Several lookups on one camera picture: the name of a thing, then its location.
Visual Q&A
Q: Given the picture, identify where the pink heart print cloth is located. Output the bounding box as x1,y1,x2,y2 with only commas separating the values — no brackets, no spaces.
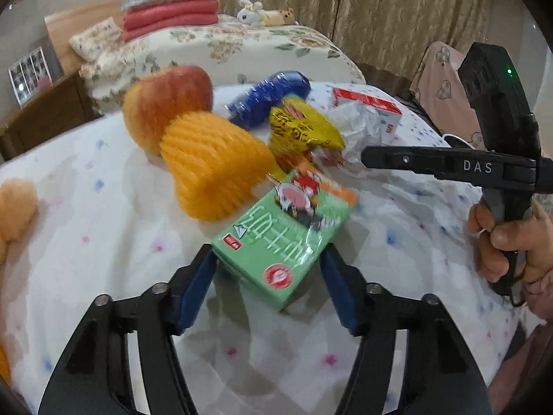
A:
410,41,487,150

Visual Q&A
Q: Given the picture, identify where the red apple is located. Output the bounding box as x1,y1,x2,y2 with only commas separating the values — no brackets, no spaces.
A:
122,66,213,156

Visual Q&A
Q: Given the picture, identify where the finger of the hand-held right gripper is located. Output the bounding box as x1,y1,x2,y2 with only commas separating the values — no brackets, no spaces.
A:
360,145,452,182

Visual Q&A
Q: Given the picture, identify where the white plush rabbit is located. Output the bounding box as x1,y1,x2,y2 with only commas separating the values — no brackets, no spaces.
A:
237,0,265,27

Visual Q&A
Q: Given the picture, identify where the wooden nightstand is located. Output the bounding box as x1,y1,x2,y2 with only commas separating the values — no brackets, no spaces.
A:
0,71,102,163

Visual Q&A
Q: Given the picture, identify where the wooden headboard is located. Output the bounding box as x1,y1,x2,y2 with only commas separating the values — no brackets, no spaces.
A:
44,0,130,74

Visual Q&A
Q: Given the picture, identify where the white tissue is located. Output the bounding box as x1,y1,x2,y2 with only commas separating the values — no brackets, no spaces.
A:
328,104,390,165

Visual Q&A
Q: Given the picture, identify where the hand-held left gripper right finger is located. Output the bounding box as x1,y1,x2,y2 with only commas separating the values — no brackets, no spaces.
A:
320,244,493,415

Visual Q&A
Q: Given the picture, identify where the person's right hand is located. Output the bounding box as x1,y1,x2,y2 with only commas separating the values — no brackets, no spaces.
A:
469,201,553,286

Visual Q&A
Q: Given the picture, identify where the blue plastic wrapper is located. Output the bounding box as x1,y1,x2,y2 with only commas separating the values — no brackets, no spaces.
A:
225,70,311,129

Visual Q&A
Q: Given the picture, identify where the beige teddy bear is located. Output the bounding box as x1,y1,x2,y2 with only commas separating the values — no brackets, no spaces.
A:
0,177,39,264

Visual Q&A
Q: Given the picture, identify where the floral bedspread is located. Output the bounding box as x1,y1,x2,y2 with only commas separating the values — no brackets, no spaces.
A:
80,25,366,115

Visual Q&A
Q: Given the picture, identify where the black and white photo frame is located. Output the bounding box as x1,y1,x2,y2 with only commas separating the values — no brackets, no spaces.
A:
9,47,53,105

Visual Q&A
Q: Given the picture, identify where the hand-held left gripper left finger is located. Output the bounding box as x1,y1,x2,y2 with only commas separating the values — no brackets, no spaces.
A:
39,244,217,415

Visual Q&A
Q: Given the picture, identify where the green drink carton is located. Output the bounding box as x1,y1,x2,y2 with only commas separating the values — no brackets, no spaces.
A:
211,168,359,312

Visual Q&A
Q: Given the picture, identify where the beige patterned curtain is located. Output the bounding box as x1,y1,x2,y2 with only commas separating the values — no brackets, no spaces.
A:
140,0,493,91

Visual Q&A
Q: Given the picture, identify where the yellow snack wrapper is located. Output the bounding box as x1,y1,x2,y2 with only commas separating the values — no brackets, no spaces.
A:
268,97,347,182

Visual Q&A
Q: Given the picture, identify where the person's pink garment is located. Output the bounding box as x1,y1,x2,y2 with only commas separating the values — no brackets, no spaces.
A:
488,324,553,415

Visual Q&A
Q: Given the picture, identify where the floral pillow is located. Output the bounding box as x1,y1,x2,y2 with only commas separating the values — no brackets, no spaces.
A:
69,16,124,63

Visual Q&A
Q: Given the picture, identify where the folded red blanket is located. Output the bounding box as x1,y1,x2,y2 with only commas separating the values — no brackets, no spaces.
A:
121,0,220,43

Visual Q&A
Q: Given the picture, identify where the red and white carton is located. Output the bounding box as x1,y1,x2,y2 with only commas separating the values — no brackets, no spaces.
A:
332,87,403,144

